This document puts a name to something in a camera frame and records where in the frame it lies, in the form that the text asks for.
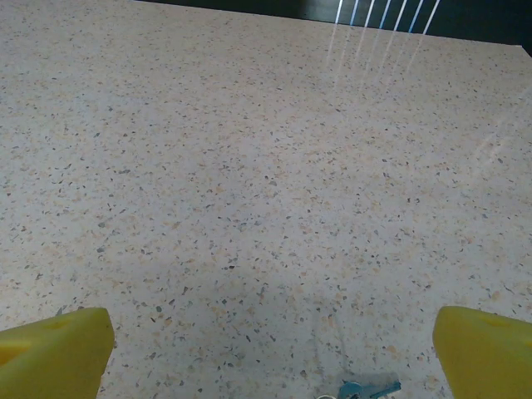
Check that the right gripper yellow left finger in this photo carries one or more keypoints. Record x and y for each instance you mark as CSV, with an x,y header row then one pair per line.
x,y
54,357

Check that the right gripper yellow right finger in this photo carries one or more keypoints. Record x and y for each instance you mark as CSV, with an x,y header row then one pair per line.
x,y
486,357

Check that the blue key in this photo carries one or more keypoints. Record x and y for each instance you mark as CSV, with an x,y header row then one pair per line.
x,y
352,390

